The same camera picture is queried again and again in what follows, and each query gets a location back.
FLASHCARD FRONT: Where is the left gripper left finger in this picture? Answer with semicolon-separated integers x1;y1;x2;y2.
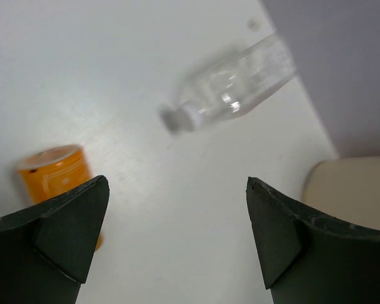
0;175;110;303

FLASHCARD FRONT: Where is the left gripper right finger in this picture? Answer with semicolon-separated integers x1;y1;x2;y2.
246;177;380;303

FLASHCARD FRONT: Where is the orange bottle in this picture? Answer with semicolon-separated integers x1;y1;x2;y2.
14;144;105;251

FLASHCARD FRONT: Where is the large clear square bottle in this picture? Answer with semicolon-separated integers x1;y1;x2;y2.
160;34;296;134

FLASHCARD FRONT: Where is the beige bin with orange rim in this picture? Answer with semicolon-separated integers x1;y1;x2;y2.
301;156;380;230

